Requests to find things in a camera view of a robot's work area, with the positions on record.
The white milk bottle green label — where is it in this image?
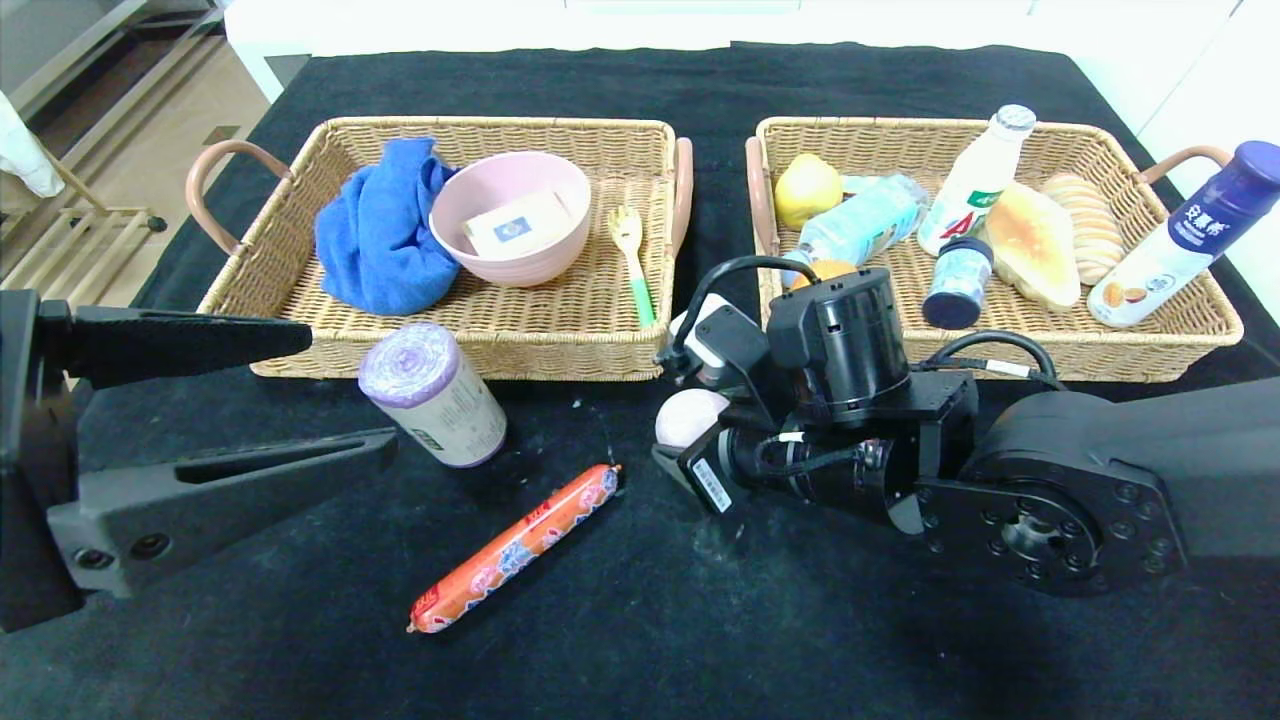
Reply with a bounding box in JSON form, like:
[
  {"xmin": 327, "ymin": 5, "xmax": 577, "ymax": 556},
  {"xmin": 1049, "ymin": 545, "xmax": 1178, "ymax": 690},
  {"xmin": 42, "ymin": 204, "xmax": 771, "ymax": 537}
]
[{"xmin": 917, "ymin": 104, "xmax": 1038, "ymax": 258}]

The water bottle light blue label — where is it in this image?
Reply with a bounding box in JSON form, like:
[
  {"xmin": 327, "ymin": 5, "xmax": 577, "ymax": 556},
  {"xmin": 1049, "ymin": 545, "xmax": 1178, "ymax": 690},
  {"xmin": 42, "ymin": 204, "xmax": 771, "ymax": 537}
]
[{"xmin": 778, "ymin": 175, "xmax": 930, "ymax": 290}]

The blue cloth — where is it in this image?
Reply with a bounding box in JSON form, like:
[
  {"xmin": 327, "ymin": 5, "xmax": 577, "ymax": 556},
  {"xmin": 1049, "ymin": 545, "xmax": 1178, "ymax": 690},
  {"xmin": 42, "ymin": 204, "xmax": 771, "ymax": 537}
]
[{"xmin": 314, "ymin": 139, "xmax": 463, "ymax": 318}]

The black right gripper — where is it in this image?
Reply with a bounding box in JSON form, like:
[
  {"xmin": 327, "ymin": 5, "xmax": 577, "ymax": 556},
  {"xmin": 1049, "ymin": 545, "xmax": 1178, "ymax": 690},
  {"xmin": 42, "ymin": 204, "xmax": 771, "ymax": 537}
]
[{"xmin": 650, "ymin": 421, "xmax": 770, "ymax": 515}]

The purple garbage bag roll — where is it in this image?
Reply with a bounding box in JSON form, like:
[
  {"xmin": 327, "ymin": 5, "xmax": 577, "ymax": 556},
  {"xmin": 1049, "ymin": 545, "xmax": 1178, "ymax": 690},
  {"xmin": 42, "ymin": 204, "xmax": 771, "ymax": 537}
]
[{"xmin": 358, "ymin": 323, "xmax": 508, "ymax": 469}]

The yellow fork with green handle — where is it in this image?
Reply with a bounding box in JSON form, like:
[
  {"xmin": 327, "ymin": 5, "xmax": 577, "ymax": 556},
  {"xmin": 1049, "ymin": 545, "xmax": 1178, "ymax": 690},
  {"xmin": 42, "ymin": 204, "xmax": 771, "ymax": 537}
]
[{"xmin": 607, "ymin": 207, "xmax": 658, "ymax": 332}]

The small dark blue jar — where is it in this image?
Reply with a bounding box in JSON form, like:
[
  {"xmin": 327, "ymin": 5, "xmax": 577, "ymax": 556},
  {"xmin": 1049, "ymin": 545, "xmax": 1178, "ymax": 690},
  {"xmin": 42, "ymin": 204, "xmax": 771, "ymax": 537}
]
[{"xmin": 922, "ymin": 238, "xmax": 996, "ymax": 330}]

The yellow lemon toy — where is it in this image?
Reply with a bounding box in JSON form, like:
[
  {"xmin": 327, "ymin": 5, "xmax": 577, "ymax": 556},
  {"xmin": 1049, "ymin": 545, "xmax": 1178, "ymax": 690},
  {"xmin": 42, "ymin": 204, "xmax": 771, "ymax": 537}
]
[{"xmin": 775, "ymin": 153, "xmax": 844, "ymax": 231}]

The white hanging cloth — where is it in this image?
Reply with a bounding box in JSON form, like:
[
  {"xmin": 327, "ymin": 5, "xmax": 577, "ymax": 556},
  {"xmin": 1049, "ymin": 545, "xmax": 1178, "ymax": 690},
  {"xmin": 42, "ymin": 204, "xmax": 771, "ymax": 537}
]
[{"xmin": 0, "ymin": 88, "xmax": 71, "ymax": 199}]

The smooth black camera cable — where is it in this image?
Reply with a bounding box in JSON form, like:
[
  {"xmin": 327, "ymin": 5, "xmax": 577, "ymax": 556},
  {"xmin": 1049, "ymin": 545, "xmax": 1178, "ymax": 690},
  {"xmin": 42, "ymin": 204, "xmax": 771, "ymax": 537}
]
[{"xmin": 655, "ymin": 255, "xmax": 823, "ymax": 383}]

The wooden rolling rack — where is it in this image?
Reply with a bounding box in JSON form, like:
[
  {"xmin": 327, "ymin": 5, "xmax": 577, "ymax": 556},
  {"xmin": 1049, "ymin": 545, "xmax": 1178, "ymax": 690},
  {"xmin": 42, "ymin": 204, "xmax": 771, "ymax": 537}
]
[{"xmin": 0, "ymin": 160, "xmax": 171, "ymax": 311}]

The white table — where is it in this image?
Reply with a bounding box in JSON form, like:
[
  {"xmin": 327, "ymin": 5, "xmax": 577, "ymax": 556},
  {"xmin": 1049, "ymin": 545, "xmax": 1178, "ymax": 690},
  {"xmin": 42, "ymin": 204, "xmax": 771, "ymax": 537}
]
[{"xmin": 228, "ymin": 0, "xmax": 1101, "ymax": 106}]

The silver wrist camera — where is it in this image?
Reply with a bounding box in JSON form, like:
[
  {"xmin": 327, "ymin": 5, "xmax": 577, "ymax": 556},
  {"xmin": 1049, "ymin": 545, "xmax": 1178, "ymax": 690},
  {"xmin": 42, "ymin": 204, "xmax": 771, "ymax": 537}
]
[{"xmin": 668, "ymin": 293, "xmax": 773, "ymax": 388}]

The white bottle with blue cap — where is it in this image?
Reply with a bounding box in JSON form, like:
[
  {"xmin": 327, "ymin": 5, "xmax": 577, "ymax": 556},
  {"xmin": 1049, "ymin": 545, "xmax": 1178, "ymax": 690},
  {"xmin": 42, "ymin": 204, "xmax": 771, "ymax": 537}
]
[{"xmin": 1087, "ymin": 141, "xmax": 1280, "ymax": 330}]

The grey metal shelf frame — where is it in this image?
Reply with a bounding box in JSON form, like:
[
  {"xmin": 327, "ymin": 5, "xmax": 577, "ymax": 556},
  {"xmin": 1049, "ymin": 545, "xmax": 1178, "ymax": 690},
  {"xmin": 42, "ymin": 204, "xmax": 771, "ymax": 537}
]
[{"xmin": 0, "ymin": 0, "xmax": 233, "ymax": 136}]

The croissant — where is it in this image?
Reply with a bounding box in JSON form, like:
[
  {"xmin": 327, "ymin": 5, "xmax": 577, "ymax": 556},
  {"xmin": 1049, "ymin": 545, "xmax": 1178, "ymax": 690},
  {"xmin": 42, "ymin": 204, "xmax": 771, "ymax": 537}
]
[{"xmin": 985, "ymin": 182, "xmax": 1083, "ymax": 309}]

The pale pink round bun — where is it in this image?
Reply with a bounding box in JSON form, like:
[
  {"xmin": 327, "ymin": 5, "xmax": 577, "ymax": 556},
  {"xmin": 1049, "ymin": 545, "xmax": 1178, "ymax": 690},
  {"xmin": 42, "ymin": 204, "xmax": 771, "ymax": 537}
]
[{"xmin": 656, "ymin": 390, "xmax": 731, "ymax": 448}]

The striped long bread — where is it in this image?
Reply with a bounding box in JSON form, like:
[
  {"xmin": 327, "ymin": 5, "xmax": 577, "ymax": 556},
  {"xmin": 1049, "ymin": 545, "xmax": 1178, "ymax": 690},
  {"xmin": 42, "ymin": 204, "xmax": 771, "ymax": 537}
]
[{"xmin": 1040, "ymin": 174, "xmax": 1126, "ymax": 288}]

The wicker basket with pink handles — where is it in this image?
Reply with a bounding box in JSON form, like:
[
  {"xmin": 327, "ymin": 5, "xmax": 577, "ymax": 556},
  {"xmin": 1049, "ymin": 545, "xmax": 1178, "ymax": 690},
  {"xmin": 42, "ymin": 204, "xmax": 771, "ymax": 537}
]
[
  {"xmin": 186, "ymin": 118, "xmax": 695, "ymax": 383},
  {"xmin": 745, "ymin": 118, "xmax": 1244, "ymax": 383}
]

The orange fruit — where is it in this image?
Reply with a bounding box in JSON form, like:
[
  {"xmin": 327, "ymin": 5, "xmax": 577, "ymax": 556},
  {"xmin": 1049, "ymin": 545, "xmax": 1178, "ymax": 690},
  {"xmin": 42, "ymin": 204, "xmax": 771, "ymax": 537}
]
[{"xmin": 790, "ymin": 260, "xmax": 858, "ymax": 293}]

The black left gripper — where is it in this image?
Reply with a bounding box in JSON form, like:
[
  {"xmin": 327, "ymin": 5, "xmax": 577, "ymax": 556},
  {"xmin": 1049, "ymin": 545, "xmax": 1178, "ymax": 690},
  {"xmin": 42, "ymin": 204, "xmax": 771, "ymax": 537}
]
[{"xmin": 0, "ymin": 289, "xmax": 382, "ymax": 634}]

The white card box blue logo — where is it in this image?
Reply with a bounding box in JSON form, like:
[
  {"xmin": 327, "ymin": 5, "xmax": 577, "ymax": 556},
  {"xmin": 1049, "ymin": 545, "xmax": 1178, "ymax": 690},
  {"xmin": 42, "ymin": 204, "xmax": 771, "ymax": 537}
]
[{"xmin": 463, "ymin": 191, "xmax": 578, "ymax": 262}]

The pink bowl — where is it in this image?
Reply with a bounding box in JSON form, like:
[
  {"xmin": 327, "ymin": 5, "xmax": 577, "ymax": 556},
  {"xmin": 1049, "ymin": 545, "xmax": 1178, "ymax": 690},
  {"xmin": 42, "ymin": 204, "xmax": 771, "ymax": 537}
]
[{"xmin": 430, "ymin": 151, "xmax": 593, "ymax": 290}]

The orange sausage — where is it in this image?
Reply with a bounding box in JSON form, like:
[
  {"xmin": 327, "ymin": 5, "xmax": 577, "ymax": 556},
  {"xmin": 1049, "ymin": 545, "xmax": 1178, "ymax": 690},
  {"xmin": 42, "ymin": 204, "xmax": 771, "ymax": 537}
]
[{"xmin": 407, "ymin": 464, "xmax": 624, "ymax": 635}]

